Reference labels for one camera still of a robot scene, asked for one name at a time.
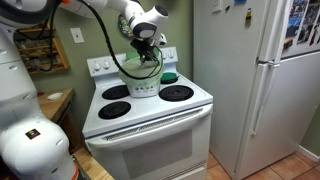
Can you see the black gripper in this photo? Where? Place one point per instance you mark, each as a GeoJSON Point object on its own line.
{"type": "Point", "coordinates": [145, 51]}

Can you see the white bin with green lid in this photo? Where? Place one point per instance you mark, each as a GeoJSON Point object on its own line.
{"type": "Point", "coordinates": [141, 77]}

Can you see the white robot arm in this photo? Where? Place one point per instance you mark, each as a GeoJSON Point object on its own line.
{"type": "Point", "coordinates": [32, 146]}

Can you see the white electric stove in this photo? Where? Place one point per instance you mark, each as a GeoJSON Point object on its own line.
{"type": "Point", "coordinates": [147, 133]}

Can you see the wooden side table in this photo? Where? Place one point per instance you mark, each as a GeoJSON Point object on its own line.
{"type": "Point", "coordinates": [55, 110]}

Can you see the small white dish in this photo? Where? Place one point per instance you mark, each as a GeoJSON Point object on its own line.
{"type": "Point", "coordinates": [55, 96]}

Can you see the wooden spice rack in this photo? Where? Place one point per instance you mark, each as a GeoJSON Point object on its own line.
{"type": "Point", "coordinates": [41, 50]}

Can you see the yellow fridge magnet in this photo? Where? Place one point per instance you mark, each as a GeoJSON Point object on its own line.
{"type": "Point", "coordinates": [248, 18]}

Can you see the white refrigerator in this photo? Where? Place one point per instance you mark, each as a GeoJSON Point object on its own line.
{"type": "Point", "coordinates": [264, 79]}

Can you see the colourful decorative wall plate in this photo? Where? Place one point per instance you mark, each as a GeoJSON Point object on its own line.
{"type": "Point", "coordinates": [124, 27]}

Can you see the white light switch plate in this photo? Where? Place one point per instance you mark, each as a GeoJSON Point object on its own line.
{"type": "Point", "coordinates": [77, 35]}

